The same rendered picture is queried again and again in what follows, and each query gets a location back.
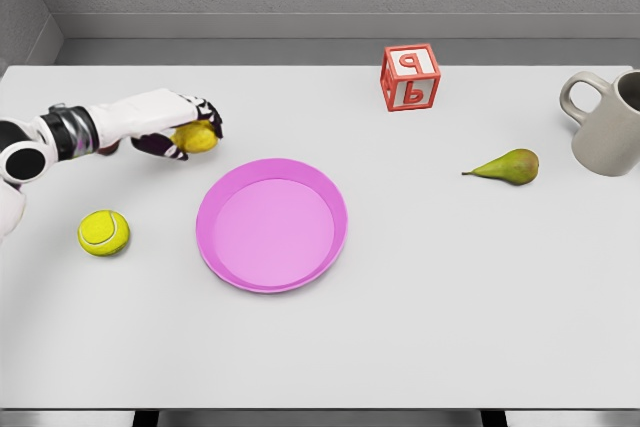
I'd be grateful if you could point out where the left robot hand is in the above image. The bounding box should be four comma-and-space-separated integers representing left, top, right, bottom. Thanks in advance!
125, 88, 224, 162

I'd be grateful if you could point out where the yellow lemon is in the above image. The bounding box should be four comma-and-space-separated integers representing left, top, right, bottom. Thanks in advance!
169, 120, 220, 155

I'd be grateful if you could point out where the pink plate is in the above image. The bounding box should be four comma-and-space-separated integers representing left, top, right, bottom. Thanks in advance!
195, 157, 349, 294

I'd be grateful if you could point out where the yellow tennis ball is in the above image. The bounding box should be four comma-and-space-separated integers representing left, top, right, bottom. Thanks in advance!
77, 209, 131, 257

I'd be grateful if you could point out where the red letter block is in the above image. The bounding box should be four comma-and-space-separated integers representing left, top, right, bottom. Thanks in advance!
380, 43, 442, 113

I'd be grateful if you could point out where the green pear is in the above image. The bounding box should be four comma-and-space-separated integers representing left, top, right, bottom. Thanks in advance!
461, 148, 540, 187

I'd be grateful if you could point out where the grey mug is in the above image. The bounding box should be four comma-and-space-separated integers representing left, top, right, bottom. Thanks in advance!
559, 69, 640, 178

